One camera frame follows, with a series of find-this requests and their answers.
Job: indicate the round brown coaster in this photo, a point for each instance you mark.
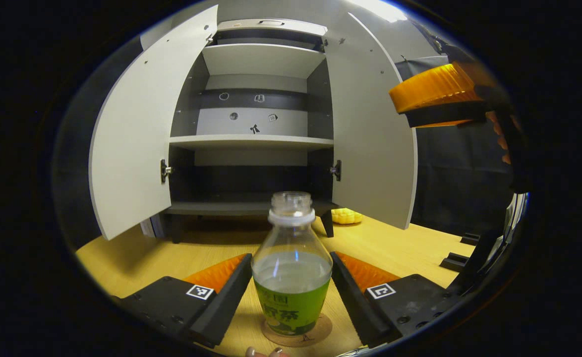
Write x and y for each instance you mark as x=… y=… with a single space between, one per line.
x=320 y=329

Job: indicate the stack of white boards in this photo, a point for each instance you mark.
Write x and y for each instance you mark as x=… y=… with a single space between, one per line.
x=151 y=227

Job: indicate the long ceiling light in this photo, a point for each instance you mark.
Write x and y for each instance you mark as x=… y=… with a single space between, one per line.
x=378 y=10

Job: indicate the yellow corn toy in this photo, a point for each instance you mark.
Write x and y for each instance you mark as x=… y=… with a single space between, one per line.
x=346 y=216

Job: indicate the black metal bracket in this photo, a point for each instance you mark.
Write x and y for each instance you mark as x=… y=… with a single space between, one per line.
x=469 y=239
x=453 y=261

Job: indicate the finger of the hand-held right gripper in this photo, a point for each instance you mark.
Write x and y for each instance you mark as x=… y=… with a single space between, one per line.
x=435 y=87
x=444 y=120

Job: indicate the green label clear bottle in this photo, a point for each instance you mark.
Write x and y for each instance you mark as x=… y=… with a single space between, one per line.
x=291 y=297

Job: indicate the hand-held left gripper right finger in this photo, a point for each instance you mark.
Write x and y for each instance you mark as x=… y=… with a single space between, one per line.
x=355 y=307

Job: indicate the white cabinet drawer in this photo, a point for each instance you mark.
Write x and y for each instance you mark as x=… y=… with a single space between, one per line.
x=241 y=25

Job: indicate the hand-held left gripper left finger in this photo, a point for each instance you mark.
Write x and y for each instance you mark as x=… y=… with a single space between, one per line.
x=221 y=312

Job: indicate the white and grey cabinet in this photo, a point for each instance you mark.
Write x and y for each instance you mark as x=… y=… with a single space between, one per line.
x=251 y=178

